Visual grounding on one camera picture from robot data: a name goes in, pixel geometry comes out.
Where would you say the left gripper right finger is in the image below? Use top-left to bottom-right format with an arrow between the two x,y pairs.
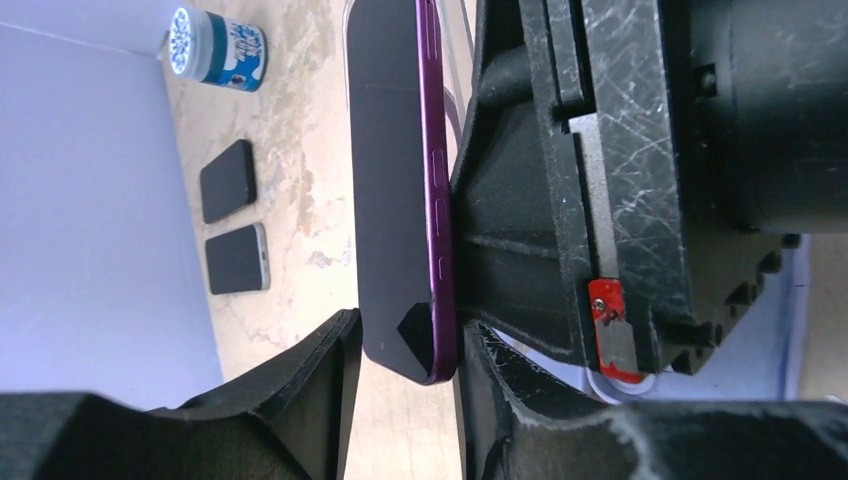
460,321 -> 847,479

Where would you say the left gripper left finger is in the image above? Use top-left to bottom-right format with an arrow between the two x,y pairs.
1,309 -> 362,479

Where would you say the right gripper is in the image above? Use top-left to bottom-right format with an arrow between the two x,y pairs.
450,0 -> 803,379

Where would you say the black phone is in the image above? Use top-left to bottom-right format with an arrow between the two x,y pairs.
200,139 -> 257,224
204,223 -> 270,295

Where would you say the blue white jar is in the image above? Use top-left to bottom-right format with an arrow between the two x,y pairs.
166,6 -> 268,92

